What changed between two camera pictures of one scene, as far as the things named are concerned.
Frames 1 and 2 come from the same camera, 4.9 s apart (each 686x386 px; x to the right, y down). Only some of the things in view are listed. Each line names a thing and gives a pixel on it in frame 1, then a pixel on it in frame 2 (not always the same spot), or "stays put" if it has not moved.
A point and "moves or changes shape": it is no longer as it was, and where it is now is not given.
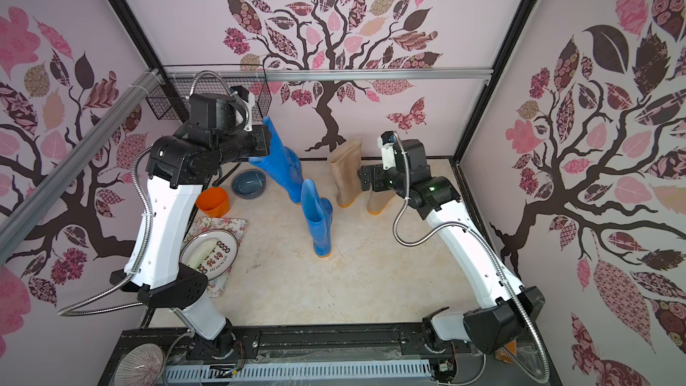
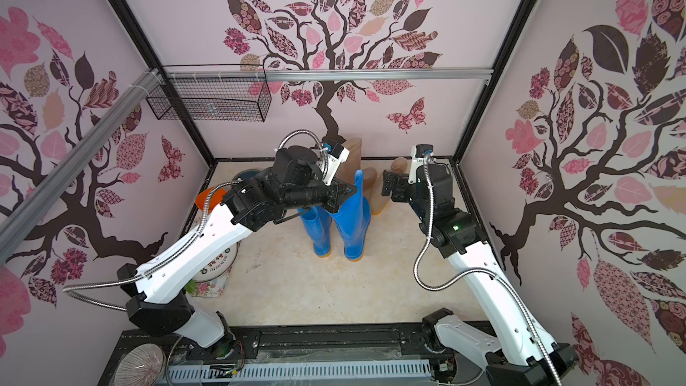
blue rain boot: (318, 213) stays put
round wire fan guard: (141, 366) stays put
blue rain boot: (282, 164) moves or changes shape
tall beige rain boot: (345, 163) stays put
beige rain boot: (378, 200) stays put
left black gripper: (261, 136) to (337, 193)
